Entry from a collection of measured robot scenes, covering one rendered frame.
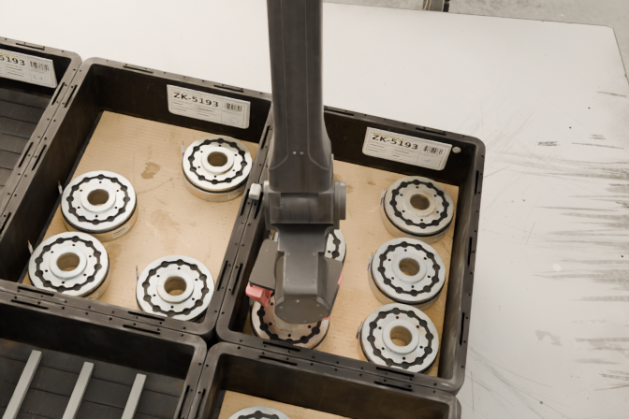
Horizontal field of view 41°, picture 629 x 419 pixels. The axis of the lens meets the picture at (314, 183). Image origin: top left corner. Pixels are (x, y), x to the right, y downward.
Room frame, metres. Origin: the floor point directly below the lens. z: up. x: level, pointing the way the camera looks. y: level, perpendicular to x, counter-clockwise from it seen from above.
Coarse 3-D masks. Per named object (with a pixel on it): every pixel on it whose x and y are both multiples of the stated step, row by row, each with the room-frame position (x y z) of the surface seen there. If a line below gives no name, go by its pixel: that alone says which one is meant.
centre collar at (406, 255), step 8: (400, 256) 0.64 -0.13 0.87; (408, 256) 0.64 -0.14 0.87; (416, 256) 0.64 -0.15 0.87; (392, 264) 0.62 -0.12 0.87; (424, 264) 0.63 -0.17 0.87; (392, 272) 0.61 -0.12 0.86; (400, 272) 0.61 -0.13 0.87; (424, 272) 0.62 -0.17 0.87; (400, 280) 0.60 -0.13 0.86; (408, 280) 0.60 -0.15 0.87; (416, 280) 0.60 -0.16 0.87
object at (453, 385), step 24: (360, 120) 0.82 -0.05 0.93; (384, 120) 0.82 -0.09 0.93; (480, 144) 0.81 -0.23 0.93; (264, 168) 0.70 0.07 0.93; (480, 168) 0.76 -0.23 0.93; (480, 192) 0.72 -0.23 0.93; (240, 264) 0.55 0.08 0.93; (216, 336) 0.45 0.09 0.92; (240, 336) 0.45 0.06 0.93; (456, 336) 0.50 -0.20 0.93; (312, 360) 0.43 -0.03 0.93; (336, 360) 0.44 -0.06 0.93; (360, 360) 0.44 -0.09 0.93; (456, 360) 0.46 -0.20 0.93; (432, 384) 0.43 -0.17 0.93; (456, 384) 0.43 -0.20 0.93
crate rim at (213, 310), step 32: (96, 64) 0.84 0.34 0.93; (128, 64) 0.85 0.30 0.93; (256, 96) 0.83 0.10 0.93; (32, 160) 0.65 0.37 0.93; (256, 160) 0.71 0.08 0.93; (0, 224) 0.55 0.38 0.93; (224, 256) 0.55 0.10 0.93; (0, 288) 0.46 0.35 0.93; (32, 288) 0.47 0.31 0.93; (224, 288) 0.51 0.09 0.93
